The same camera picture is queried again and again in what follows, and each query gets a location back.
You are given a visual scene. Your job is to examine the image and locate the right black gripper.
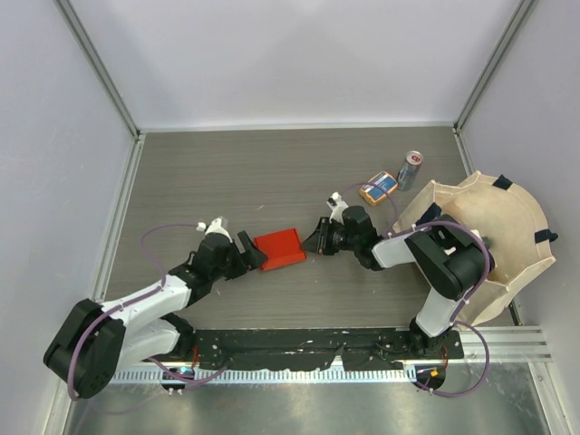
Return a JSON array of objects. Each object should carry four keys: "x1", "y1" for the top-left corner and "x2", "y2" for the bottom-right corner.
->
[{"x1": 301, "y1": 217, "x2": 360, "y2": 255}]

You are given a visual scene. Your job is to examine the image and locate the red paper box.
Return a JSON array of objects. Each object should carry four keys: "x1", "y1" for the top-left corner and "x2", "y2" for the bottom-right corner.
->
[{"x1": 254, "y1": 228, "x2": 306, "y2": 271}]

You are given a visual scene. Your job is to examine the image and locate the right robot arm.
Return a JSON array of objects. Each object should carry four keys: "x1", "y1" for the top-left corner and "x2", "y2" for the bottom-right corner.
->
[{"x1": 301, "y1": 206, "x2": 495, "y2": 358}]

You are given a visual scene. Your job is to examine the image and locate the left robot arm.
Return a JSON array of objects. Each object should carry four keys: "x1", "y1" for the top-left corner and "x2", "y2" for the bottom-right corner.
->
[{"x1": 43, "y1": 230, "x2": 268, "y2": 401}]

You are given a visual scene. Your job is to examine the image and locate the white cosmetic box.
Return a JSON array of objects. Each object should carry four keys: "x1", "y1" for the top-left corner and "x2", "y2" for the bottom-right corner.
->
[{"x1": 470, "y1": 229, "x2": 490, "y2": 248}]

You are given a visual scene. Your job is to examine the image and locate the orange blue snack pack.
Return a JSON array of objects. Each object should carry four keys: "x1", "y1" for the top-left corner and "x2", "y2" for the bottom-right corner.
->
[{"x1": 359, "y1": 171, "x2": 398, "y2": 207}]

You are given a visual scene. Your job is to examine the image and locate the silver drink can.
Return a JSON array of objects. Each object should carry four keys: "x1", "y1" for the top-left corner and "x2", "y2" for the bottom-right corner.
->
[{"x1": 397, "y1": 150, "x2": 423, "y2": 191}]

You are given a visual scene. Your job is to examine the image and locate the beige tote bag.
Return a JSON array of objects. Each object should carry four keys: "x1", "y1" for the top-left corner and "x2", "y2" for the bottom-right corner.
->
[{"x1": 394, "y1": 171, "x2": 557, "y2": 325}]

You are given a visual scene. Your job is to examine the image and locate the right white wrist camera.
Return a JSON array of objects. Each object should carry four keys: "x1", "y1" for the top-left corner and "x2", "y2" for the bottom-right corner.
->
[{"x1": 326, "y1": 192, "x2": 348, "y2": 224}]

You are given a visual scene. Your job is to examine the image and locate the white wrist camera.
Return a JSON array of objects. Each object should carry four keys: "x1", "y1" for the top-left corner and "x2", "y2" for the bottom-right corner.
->
[
  {"x1": 196, "y1": 217, "x2": 231, "y2": 239},
  {"x1": 326, "y1": 192, "x2": 348, "y2": 224}
]

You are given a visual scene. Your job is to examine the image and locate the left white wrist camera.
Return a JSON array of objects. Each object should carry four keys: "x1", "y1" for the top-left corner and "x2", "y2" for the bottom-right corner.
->
[{"x1": 196, "y1": 217, "x2": 231, "y2": 239}]

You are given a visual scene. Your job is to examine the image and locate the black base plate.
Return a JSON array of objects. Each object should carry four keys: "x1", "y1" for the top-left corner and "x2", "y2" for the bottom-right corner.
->
[{"x1": 191, "y1": 328, "x2": 464, "y2": 372}]

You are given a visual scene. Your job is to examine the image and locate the white slotted cable duct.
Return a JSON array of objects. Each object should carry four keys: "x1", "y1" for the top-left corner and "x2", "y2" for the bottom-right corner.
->
[{"x1": 111, "y1": 364, "x2": 416, "y2": 388}]

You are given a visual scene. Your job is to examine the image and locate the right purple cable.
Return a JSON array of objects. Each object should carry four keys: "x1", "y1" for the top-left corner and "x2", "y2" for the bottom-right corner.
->
[{"x1": 339, "y1": 182, "x2": 495, "y2": 398}]

